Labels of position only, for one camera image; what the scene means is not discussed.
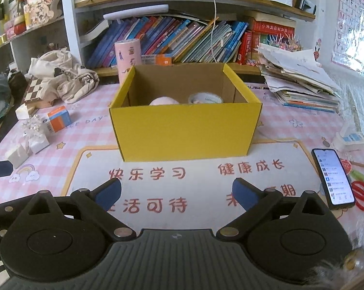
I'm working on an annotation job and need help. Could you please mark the orange white small box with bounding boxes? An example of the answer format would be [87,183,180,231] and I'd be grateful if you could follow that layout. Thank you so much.
[141,54,173,66]

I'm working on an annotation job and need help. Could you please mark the rabbit ornament sign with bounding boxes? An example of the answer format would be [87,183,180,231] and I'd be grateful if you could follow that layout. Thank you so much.
[23,0,61,26]

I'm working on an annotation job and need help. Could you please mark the white desk lamp bar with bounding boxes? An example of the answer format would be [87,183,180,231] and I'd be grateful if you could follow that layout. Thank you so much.
[103,4,169,20]

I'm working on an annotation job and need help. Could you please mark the pink stickered cylinder container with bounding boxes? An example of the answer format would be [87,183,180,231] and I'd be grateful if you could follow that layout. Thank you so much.
[114,39,141,87]

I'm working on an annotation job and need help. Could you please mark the beaded hair ornament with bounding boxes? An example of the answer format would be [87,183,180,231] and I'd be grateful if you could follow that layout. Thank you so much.
[21,118,46,141]

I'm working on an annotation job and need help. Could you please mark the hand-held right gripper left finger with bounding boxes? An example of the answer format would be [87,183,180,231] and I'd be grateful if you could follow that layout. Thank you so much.
[26,178,135,242]

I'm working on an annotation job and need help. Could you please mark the beige cloth bag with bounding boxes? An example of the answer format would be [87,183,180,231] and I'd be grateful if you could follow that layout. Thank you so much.
[29,50,100,103]

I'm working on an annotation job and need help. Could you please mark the pink checked desk mat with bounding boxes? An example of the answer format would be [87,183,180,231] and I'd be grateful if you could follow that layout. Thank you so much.
[0,81,364,248]

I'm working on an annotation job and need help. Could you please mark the red jar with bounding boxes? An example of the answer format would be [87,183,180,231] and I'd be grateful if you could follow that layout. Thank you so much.
[14,16,28,35]

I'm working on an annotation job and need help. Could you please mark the dark brown bag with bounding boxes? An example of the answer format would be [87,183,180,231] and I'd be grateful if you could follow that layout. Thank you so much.
[7,69,28,89]

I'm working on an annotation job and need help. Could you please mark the white blue small box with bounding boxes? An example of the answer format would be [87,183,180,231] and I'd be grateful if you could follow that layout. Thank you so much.
[331,124,364,152]

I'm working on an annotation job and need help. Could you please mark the red thick dictionary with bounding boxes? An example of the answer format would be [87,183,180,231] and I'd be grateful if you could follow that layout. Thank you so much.
[247,21,296,65]

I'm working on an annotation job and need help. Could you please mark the red lollipop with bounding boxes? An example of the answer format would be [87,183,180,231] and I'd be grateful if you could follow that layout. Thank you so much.
[339,159,364,173]

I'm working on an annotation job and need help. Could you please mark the alphabet wall poster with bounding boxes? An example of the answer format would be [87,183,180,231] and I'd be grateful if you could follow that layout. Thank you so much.
[331,0,364,73]

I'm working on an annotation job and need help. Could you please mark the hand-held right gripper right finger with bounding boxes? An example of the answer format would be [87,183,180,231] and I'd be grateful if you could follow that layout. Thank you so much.
[216,178,330,243]

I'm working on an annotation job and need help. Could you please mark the white charging cable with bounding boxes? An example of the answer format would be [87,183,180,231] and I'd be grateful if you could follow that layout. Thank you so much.
[180,0,299,144]

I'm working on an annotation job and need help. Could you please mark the orange blue toothpaste box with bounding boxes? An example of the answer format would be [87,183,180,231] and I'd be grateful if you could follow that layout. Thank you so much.
[38,106,72,133]

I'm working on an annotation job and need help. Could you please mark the stack of papers and booklets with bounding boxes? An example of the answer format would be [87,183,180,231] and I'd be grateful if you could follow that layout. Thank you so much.
[257,43,341,114]

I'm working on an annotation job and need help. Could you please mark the row of colourful books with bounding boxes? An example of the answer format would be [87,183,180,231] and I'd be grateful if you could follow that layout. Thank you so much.
[87,16,249,68]

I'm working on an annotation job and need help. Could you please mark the black stand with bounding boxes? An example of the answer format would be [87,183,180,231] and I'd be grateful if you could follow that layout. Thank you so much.
[294,0,317,12]

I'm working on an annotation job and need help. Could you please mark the yellow cardboard box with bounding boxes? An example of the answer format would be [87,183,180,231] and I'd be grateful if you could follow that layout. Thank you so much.
[109,63,263,163]

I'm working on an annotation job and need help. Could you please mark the pink plush toy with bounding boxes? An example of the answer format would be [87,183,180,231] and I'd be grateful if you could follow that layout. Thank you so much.
[149,96,180,106]

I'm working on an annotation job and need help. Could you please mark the wooden chessboard box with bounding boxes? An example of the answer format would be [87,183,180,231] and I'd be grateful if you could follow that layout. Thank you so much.
[20,75,61,109]

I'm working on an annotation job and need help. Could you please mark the white wooden bookshelf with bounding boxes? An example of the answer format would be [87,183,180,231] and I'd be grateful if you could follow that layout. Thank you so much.
[0,0,317,77]

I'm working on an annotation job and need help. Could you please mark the red scissors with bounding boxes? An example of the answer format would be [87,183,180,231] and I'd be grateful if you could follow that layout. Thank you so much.
[349,181,364,210]

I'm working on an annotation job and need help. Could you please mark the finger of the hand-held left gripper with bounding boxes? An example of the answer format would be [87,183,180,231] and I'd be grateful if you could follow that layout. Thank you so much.
[0,161,13,179]
[0,199,30,244]

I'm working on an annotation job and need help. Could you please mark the black smartphone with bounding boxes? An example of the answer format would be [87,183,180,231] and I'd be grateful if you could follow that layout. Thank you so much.
[311,148,356,209]

